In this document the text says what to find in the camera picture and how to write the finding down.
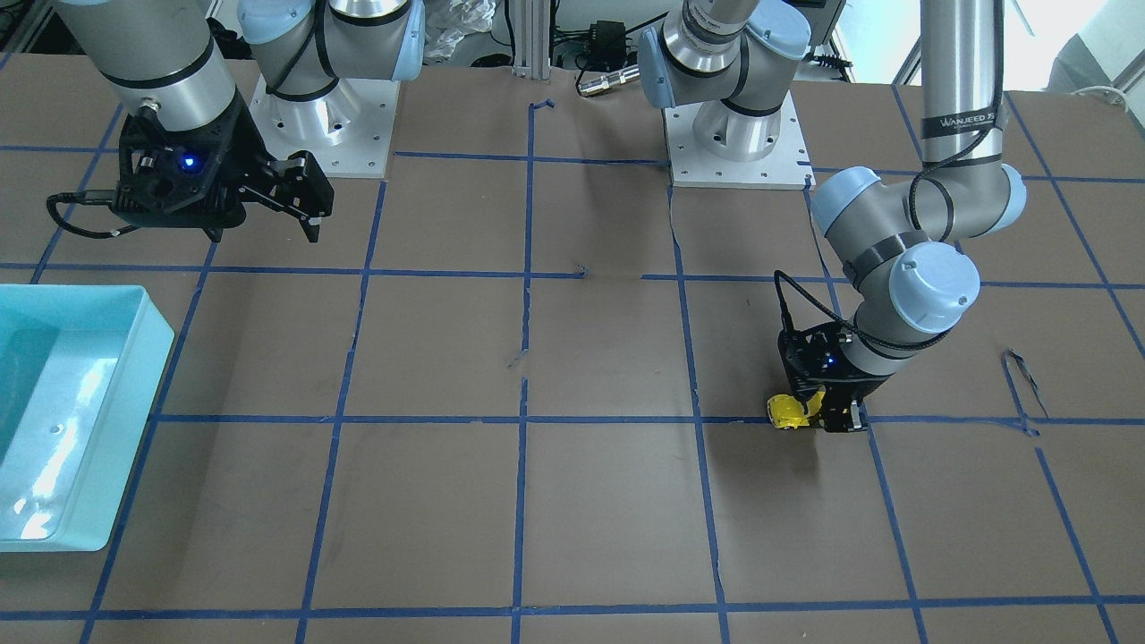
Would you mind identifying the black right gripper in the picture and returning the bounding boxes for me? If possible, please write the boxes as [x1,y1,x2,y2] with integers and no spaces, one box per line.
[110,91,335,243]

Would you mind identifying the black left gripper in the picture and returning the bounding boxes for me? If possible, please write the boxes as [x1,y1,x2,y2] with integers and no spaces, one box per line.
[777,325,889,433]

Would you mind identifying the yellow beetle toy car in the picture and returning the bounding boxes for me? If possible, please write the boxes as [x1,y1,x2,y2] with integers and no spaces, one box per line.
[766,390,826,429]

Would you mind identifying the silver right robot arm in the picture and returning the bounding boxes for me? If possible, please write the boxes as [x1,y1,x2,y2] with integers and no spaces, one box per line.
[46,1,426,243]

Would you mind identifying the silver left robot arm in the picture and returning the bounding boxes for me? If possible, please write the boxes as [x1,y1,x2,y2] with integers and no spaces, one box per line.
[638,1,1027,433]

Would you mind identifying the light blue plastic bin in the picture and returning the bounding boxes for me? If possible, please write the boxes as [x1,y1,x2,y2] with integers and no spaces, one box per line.
[1,284,174,553]

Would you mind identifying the black power adapter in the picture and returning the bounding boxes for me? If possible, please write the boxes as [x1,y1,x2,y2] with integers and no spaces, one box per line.
[581,21,627,71]

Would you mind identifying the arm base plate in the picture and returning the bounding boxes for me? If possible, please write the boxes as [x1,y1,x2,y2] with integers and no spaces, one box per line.
[663,94,818,191]
[250,78,402,179]

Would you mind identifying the aluminium frame post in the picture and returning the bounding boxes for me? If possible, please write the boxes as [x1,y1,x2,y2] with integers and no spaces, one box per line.
[505,1,555,84]

